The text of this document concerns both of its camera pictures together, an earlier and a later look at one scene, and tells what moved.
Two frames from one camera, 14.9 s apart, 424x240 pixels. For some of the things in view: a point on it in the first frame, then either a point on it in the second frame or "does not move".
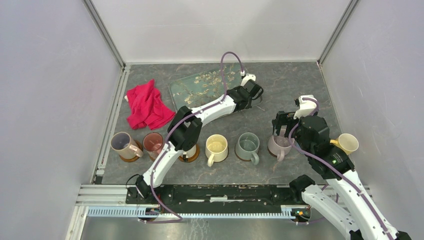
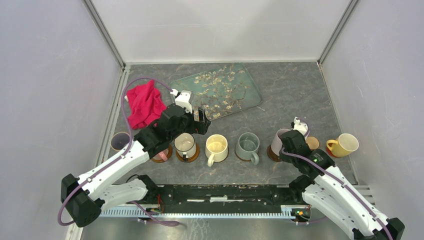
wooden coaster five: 240,157 does not move
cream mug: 216,149 does not move
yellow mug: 346,142 does not move
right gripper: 283,118 -> 286,158
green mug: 247,145 does not move
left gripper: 249,105 -> 198,127
